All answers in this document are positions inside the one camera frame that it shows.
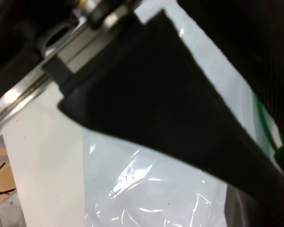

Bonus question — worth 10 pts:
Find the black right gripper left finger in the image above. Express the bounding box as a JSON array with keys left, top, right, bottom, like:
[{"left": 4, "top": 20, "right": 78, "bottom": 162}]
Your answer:
[{"left": 41, "top": 9, "right": 284, "bottom": 227}]

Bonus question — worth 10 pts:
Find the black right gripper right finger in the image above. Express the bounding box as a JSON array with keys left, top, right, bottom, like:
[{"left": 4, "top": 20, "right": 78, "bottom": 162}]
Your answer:
[{"left": 177, "top": 0, "right": 284, "bottom": 148}]

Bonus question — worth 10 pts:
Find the transparent zip bag green zipper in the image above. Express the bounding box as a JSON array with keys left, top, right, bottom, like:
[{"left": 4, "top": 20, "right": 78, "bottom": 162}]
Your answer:
[{"left": 82, "top": 7, "right": 284, "bottom": 227}]

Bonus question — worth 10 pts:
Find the white plastic cover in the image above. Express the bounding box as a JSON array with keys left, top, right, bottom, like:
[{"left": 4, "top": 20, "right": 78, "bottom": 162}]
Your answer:
[{"left": 0, "top": 196, "right": 27, "bottom": 227}]

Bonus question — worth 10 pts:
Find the dark red cable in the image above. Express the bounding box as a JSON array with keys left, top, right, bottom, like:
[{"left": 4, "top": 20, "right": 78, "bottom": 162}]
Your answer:
[{"left": 0, "top": 187, "right": 16, "bottom": 197}]

